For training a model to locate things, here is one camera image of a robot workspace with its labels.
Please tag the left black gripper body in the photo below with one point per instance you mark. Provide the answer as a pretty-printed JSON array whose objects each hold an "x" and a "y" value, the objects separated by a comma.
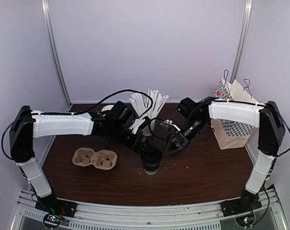
[{"x": 132, "y": 143}]

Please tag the aluminium corner post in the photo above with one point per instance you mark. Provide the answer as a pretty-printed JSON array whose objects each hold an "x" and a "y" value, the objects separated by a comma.
[
  {"x": 55, "y": 57},
  {"x": 243, "y": 38}
]

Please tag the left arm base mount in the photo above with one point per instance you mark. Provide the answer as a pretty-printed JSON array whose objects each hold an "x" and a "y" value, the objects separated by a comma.
[{"x": 56, "y": 206}]

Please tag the aluminium front frame rail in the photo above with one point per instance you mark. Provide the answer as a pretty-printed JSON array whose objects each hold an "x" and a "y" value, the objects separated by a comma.
[{"x": 202, "y": 216}]

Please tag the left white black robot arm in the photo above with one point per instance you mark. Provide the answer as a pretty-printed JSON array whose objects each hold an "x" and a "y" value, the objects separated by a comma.
[{"x": 35, "y": 124}]

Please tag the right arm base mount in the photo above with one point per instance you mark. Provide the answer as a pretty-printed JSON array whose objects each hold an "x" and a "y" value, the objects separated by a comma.
[{"x": 238, "y": 206}]

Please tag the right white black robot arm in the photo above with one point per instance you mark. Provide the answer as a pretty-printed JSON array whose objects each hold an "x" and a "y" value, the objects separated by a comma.
[{"x": 265, "y": 117}]

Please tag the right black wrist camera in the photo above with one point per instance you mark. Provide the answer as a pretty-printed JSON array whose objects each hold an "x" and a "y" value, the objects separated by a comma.
[{"x": 169, "y": 125}]

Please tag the checkered paper takeout bag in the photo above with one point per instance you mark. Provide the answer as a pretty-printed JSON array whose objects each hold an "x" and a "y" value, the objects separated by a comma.
[{"x": 230, "y": 134}]

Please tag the bundle of wrapped white straws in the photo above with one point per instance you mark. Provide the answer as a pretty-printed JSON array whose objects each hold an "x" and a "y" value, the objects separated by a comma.
[{"x": 148, "y": 105}]

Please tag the single black paper cup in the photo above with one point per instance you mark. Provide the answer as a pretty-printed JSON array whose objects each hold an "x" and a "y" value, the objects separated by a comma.
[{"x": 151, "y": 169}]

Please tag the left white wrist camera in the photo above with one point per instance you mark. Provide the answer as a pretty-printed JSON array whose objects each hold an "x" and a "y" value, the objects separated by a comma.
[{"x": 139, "y": 124}]

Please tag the right aluminium corner post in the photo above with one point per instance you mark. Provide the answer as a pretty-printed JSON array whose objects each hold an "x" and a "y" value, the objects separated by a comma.
[{"x": 243, "y": 38}]

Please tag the stack of paper cups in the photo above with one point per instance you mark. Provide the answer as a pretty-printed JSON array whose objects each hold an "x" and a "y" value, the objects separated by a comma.
[{"x": 107, "y": 108}]

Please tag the left aluminium corner post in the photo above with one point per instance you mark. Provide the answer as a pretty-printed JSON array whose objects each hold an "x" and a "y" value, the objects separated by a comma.
[{"x": 55, "y": 57}]

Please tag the cardboard cup carrier tray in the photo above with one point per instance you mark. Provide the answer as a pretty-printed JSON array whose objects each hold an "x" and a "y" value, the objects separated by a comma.
[{"x": 103, "y": 159}]

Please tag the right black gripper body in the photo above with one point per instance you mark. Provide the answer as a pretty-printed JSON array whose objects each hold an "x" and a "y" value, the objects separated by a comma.
[{"x": 182, "y": 139}]

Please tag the black coffee cup lid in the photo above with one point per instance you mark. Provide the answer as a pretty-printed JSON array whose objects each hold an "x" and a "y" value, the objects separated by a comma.
[{"x": 151, "y": 155}]

